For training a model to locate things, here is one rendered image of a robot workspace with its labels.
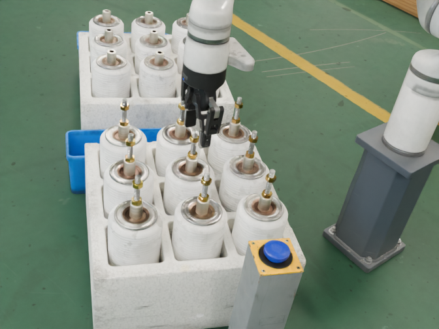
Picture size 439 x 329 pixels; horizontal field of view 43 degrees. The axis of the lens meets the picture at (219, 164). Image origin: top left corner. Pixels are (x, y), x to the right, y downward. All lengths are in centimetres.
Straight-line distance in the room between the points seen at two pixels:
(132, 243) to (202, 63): 33
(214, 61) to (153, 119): 55
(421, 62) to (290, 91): 87
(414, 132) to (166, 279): 56
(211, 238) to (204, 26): 37
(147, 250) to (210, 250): 11
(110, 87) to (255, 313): 73
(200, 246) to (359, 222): 44
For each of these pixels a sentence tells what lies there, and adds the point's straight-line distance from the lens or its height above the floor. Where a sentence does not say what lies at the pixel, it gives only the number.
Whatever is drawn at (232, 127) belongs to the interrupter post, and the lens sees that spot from 120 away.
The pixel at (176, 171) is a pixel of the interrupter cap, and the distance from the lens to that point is 109.
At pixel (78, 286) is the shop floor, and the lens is 122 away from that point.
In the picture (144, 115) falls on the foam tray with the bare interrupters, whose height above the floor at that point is 14.
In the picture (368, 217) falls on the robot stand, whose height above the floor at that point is 13.
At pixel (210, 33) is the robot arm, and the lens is 90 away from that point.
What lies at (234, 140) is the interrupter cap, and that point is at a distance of 120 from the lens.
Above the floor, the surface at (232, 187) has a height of 23.
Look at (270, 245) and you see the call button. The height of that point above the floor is 33.
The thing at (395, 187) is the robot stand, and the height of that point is 24.
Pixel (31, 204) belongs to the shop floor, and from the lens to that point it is 140.
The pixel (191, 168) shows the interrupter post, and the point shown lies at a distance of 109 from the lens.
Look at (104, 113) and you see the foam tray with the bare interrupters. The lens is 142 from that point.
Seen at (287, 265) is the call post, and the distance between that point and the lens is 87.
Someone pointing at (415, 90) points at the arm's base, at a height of 44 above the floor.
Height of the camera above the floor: 94
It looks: 38 degrees down
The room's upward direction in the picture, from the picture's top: 10 degrees clockwise
